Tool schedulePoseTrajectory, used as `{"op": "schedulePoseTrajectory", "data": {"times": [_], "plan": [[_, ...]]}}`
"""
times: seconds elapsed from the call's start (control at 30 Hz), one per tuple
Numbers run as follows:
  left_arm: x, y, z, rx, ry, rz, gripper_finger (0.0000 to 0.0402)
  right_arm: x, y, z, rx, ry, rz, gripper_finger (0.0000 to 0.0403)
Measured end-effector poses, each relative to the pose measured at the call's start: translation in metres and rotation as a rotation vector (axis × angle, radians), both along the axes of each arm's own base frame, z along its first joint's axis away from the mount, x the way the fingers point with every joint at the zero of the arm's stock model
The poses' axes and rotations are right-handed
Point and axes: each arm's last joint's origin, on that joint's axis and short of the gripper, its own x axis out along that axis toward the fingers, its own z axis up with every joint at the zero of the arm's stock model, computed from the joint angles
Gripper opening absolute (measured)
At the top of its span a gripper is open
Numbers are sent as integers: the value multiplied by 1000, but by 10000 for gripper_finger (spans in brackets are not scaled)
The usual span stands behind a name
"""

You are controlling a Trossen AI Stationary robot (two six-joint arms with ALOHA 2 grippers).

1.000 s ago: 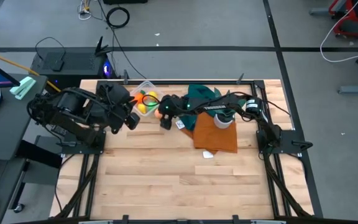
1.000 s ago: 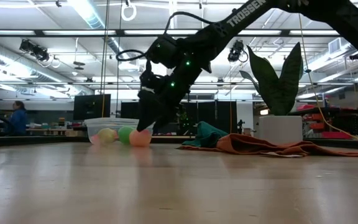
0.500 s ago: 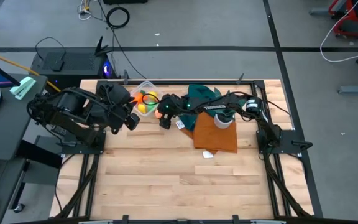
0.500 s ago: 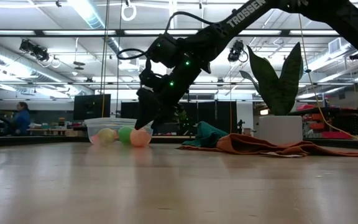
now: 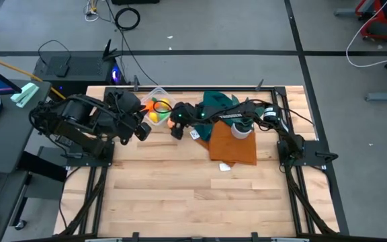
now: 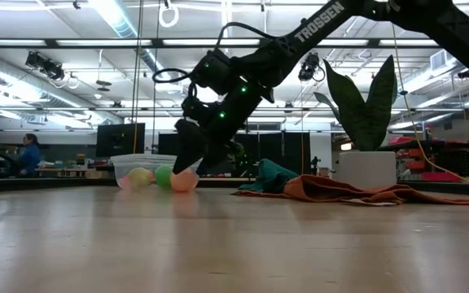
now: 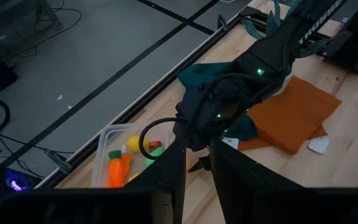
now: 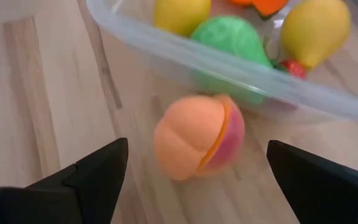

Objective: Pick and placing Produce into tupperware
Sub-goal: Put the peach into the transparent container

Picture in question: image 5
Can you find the white plain tag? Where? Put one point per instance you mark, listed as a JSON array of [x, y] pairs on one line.
[[224, 167]]

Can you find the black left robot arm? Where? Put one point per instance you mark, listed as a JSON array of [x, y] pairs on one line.
[[76, 131]]

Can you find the mint green stapler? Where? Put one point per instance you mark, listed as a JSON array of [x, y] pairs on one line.
[[25, 94]]

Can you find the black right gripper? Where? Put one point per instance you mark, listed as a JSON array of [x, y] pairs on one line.
[[183, 114]]

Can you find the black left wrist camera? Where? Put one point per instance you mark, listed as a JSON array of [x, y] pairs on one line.
[[143, 131]]

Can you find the green plant in white pot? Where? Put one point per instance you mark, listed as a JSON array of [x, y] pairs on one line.
[[240, 134]]

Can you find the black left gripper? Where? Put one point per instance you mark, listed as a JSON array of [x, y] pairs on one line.
[[129, 124]]

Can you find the black desk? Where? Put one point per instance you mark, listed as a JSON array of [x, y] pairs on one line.
[[5, 144]]

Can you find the yellow toy lemon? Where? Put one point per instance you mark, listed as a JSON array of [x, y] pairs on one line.
[[165, 103], [153, 117]]

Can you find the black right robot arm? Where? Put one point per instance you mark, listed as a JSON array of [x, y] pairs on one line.
[[234, 114]]

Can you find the black computer tower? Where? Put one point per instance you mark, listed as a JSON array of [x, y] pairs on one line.
[[79, 67]]

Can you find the small black box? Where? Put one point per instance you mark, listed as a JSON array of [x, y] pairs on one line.
[[61, 70]]

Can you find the black power brick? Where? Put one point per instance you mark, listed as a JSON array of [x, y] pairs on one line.
[[60, 140]]

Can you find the clear plastic tupperware container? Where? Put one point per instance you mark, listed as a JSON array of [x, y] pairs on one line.
[[160, 92]]

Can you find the dark green cloth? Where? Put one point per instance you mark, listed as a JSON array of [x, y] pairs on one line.
[[213, 99]]

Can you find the orange cloth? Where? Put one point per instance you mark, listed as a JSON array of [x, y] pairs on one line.
[[230, 148]]

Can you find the red and black cart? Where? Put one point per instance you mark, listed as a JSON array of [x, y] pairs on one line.
[[381, 32]]

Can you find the black wifi antenna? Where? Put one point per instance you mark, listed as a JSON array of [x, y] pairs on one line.
[[107, 50]]

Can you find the white printed tag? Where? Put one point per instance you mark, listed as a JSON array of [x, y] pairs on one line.
[[195, 134]]

